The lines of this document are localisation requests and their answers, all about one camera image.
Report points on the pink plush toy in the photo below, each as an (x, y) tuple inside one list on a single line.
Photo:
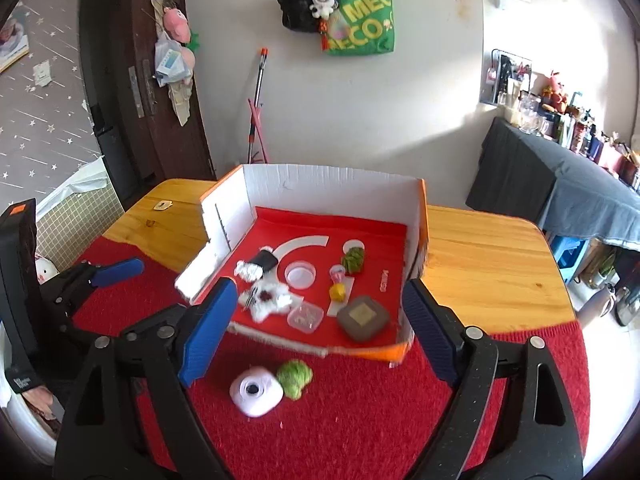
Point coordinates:
[(176, 25)]

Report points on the pink and yellow small toy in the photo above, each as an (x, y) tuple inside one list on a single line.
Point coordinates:
[(337, 290)]

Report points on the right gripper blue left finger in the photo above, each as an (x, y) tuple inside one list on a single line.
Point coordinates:
[(102, 435)]

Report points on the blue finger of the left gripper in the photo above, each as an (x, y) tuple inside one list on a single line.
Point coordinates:
[(70, 289), (164, 327)]

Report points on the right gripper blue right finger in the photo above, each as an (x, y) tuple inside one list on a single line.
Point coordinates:
[(536, 435)]

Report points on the green fuzzy ball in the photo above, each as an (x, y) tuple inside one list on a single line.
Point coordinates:
[(293, 376), (353, 260)]

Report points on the clear round plastic lid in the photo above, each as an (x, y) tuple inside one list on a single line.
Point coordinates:
[(300, 274)]

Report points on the red knitted table cloth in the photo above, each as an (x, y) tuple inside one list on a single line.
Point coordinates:
[(357, 419)]

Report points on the orange white cardboard box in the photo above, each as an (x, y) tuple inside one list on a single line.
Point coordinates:
[(315, 214)]

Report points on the plastic bag on door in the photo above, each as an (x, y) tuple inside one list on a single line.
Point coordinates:
[(173, 62)]

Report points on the mop with orange tip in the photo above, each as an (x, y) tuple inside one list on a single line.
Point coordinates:
[(256, 149)]

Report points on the white plush keychain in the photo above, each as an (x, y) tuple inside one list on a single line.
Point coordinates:
[(322, 9)]

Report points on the small beige tag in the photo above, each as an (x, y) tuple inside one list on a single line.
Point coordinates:
[(162, 205)]

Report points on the white fluffy scrunchie with bow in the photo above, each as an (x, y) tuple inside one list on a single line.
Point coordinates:
[(266, 298)]

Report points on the green tote bag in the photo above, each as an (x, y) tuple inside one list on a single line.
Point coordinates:
[(359, 28)]

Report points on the dark wooden door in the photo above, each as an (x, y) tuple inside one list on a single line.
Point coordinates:
[(142, 140)]

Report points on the blue covered side table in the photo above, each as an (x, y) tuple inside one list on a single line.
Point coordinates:
[(529, 177)]

